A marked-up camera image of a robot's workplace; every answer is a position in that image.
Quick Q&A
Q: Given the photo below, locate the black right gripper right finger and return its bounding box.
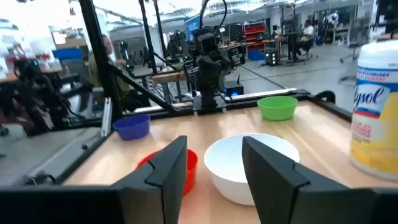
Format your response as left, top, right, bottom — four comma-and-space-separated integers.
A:
241, 136, 374, 224

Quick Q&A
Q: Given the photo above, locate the Lysol wipes canister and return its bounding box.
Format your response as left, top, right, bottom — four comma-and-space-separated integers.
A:
348, 39, 398, 181

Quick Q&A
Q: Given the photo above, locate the large white bowl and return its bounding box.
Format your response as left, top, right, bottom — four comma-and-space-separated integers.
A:
203, 133, 300, 206

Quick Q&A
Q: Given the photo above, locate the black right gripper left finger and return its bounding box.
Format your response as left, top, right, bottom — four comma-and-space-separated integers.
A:
114, 136, 188, 224

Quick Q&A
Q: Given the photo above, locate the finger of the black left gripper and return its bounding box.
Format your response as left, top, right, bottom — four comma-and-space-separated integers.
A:
182, 58, 200, 83
228, 45, 246, 67

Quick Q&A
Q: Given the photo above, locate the red plastic bowl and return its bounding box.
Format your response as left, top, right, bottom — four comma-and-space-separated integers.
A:
136, 148, 199, 197

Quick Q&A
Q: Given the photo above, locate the blue screen monitor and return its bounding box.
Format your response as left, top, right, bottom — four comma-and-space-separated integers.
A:
185, 14, 201, 41

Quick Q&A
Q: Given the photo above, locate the red shelf cabinet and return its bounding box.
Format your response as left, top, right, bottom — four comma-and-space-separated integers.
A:
243, 22, 267, 50

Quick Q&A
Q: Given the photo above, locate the thick black frame post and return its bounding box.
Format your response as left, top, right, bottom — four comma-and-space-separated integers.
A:
78, 0, 124, 123

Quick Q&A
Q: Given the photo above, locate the wooden background table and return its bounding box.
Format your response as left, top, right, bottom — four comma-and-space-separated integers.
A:
152, 70, 187, 84

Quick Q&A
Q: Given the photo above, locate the blue storage bin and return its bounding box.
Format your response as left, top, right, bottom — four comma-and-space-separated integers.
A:
52, 47, 83, 61
248, 49, 266, 62

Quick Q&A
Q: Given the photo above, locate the black router with blue light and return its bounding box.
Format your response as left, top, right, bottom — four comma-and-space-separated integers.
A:
223, 74, 245, 98

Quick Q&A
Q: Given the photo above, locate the person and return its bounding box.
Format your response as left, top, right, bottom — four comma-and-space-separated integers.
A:
297, 19, 316, 57
88, 34, 132, 106

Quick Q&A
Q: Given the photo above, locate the aluminium bracket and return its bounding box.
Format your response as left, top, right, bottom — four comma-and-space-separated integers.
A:
101, 96, 113, 138

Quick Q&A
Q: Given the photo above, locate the black computer box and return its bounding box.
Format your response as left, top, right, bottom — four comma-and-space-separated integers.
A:
264, 49, 280, 67

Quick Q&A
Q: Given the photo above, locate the green plastic bowl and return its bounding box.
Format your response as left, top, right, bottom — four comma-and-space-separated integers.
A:
257, 95, 299, 121

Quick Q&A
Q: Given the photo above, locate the grey office chair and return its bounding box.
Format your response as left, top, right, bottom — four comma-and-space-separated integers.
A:
338, 17, 371, 65

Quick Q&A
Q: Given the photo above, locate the blue plastic bowl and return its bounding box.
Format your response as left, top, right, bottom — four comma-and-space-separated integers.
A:
113, 113, 152, 141

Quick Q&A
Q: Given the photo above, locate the black looped cable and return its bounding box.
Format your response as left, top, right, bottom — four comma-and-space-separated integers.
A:
198, 0, 229, 32

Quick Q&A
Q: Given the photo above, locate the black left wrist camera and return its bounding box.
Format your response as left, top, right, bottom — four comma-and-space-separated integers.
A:
192, 27, 220, 55

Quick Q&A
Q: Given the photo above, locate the thin black frame post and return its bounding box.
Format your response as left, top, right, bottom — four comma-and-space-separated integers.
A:
138, 0, 158, 74

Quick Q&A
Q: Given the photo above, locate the black diagonal frame brace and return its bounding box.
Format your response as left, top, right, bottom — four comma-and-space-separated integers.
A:
108, 63, 178, 114

